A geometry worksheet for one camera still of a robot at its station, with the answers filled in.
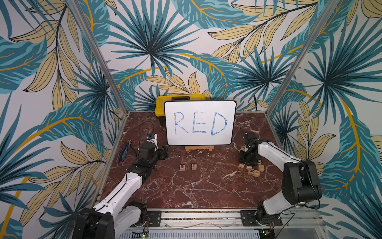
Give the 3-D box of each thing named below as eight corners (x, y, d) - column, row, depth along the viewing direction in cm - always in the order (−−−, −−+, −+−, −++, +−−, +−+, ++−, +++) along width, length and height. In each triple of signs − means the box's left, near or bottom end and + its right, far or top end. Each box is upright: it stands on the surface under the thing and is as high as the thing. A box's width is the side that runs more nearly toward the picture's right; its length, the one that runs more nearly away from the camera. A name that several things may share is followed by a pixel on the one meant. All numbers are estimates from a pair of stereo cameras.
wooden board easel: (185, 151, 100) (185, 146, 95) (185, 150, 101) (185, 145, 96) (213, 151, 100) (214, 147, 95) (213, 150, 101) (214, 145, 96)
